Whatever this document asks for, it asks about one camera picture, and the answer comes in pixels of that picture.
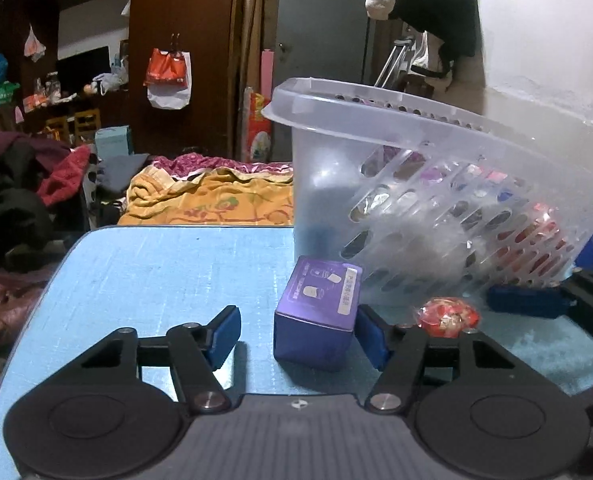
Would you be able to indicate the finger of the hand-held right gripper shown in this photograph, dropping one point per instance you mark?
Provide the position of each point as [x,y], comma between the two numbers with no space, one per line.
[526,301]

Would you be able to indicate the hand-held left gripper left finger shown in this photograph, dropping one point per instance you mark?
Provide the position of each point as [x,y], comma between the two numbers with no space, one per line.
[224,332]

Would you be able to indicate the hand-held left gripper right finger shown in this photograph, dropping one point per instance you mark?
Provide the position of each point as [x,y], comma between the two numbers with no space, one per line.
[372,340]

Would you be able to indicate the purple box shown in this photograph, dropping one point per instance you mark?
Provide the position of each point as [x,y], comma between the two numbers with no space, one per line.
[306,330]

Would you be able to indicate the small red candy packet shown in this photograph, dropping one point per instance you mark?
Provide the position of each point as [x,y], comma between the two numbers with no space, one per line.
[446,317]

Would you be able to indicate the white plastic basket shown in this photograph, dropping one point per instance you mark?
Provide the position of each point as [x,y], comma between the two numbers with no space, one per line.
[336,170]

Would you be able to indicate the orange patterned blanket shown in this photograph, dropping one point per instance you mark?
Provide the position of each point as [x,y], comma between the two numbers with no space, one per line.
[201,200]

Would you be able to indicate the magenta patterned cloth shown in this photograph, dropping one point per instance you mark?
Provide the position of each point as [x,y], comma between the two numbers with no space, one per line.
[216,164]

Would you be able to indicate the grey cloth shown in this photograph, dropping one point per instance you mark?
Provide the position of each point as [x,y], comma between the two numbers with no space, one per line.
[124,172]

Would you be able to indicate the red printed poster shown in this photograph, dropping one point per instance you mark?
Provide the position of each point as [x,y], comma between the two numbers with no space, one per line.
[259,130]

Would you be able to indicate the maroon shiny jacket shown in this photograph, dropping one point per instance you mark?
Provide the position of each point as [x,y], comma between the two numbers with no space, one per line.
[6,310]

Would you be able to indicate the teal box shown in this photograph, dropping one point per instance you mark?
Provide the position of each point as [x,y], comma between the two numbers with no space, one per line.
[114,142]

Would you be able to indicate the red knit cloth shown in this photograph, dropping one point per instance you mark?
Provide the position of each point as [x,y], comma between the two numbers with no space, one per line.
[64,175]

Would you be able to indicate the red white hanging bag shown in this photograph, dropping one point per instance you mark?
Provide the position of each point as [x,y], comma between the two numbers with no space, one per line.
[169,95]

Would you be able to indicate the yellow wooden stool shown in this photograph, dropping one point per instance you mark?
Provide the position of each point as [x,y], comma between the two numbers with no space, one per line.
[84,125]

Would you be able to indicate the dark clothes pile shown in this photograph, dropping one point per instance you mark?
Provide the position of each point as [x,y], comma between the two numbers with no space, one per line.
[11,200]

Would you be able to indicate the pink paper roll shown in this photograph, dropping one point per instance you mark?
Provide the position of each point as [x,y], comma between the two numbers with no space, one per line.
[266,72]

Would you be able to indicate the metal crutch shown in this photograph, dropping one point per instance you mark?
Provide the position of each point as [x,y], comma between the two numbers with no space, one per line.
[394,62]

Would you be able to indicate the white plastic bag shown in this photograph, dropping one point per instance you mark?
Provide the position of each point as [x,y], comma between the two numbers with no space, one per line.
[109,81]

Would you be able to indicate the black hanging garment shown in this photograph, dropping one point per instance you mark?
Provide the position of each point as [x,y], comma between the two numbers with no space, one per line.
[446,15]

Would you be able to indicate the leaning wooden poles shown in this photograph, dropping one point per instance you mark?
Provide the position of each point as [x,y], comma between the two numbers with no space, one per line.
[249,35]

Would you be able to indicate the black television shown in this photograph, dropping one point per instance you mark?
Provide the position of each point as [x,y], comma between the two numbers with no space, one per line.
[81,67]

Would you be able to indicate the brown wooden wardrobe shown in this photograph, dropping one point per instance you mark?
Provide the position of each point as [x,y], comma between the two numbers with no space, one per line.
[186,20]

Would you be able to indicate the grey door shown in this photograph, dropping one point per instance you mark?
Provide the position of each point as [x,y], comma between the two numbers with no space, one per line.
[321,20]

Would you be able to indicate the green packet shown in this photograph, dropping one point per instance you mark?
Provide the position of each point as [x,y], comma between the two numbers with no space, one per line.
[1,95]

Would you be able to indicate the pink hanging plastic bag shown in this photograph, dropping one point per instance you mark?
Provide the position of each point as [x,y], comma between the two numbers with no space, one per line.
[34,47]

